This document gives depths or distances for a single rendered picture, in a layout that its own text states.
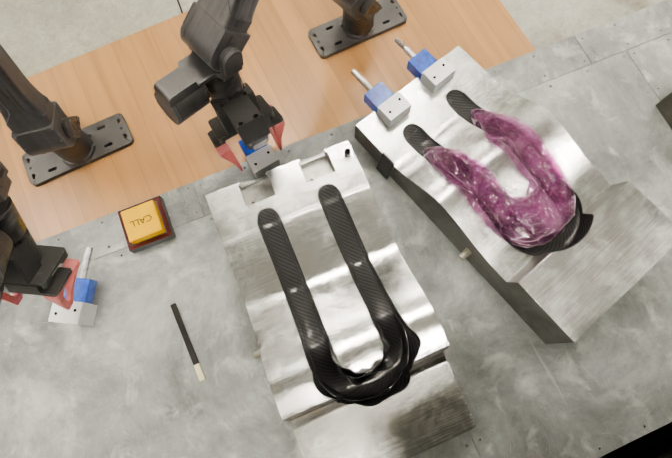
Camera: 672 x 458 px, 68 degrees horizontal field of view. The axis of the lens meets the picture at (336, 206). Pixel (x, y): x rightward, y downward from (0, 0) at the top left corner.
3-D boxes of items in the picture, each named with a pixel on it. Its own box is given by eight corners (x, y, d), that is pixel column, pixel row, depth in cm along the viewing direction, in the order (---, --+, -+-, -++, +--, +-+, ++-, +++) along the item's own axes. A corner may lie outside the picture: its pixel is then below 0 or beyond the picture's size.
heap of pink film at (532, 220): (412, 158, 88) (419, 140, 81) (484, 100, 92) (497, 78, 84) (518, 270, 83) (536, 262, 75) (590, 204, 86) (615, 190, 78)
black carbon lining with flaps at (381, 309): (253, 217, 84) (243, 200, 75) (340, 182, 86) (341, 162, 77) (332, 422, 75) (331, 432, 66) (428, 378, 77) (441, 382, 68)
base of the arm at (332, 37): (413, -5, 96) (396, -31, 98) (320, 36, 93) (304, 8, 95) (408, 22, 104) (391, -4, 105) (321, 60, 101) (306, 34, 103)
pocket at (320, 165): (298, 167, 89) (296, 159, 85) (325, 156, 89) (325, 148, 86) (307, 189, 87) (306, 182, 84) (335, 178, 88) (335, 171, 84)
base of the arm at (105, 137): (118, 125, 88) (104, 93, 90) (7, 173, 86) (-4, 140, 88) (135, 143, 96) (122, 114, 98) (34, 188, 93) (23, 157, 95)
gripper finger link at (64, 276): (74, 327, 73) (52, 288, 66) (26, 322, 73) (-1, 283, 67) (94, 289, 78) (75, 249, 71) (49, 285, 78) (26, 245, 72)
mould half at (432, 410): (217, 209, 92) (197, 186, 79) (347, 158, 95) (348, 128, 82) (320, 490, 79) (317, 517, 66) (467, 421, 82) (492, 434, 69)
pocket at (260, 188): (240, 189, 87) (236, 182, 84) (269, 178, 88) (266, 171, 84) (249, 212, 86) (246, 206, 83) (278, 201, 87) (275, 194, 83)
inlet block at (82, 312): (82, 249, 90) (67, 242, 85) (110, 251, 90) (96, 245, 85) (64, 323, 86) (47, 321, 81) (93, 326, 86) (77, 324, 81)
